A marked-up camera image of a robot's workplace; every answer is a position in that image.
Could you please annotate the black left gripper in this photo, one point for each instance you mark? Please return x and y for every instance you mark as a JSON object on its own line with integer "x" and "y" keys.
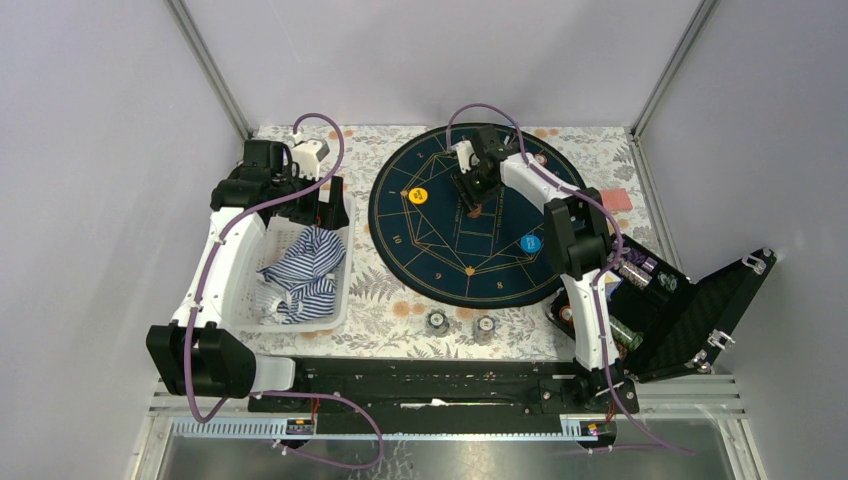
{"x": 329, "y": 214}

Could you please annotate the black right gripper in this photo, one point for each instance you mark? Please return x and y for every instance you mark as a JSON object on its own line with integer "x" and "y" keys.
{"x": 462, "y": 182}

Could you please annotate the yellow big blind button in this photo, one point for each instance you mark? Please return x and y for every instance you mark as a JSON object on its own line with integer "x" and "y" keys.
{"x": 417, "y": 195}

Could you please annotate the blue small blind button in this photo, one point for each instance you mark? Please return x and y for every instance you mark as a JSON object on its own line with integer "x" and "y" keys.
{"x": 530, "y": 244}

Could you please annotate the red five chip stack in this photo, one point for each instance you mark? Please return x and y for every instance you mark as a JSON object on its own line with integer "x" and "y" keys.
{"x": 476, "y": 212}

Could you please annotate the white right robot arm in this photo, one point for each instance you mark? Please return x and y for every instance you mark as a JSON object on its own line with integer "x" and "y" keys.
{"x": 576, "y": 243}

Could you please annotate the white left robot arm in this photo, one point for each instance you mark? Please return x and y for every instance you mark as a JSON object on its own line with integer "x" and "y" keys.
{"x": 195, "y": 352}

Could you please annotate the white plastic laundry basket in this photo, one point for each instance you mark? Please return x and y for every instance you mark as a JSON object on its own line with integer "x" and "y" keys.
{"x": 237, "y": 302}

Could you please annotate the round dark poker mat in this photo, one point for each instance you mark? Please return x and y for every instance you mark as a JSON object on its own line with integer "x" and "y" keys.
{"x": 440, "y": 253}

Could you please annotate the blue white striped cloth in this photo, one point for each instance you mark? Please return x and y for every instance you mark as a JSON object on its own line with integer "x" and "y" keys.
{"x": 301, "y": 287}

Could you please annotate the pink sponge block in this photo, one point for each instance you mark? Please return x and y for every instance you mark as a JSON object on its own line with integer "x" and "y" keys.
{"x": 616, "y": 200}

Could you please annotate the grey chip stack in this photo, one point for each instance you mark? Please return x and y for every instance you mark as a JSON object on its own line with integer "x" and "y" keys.
{"x": 484, "y": 330}

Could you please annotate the red chip rows in case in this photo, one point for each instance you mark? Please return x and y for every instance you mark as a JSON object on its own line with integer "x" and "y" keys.
{"x": 565, "y": 315}

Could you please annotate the black poker chip case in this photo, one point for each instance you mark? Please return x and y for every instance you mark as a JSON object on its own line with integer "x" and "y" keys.
{"x": 662, "y": 325}

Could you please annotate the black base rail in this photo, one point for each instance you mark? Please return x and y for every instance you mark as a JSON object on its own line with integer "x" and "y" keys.
{"x": 347, "y": 396}

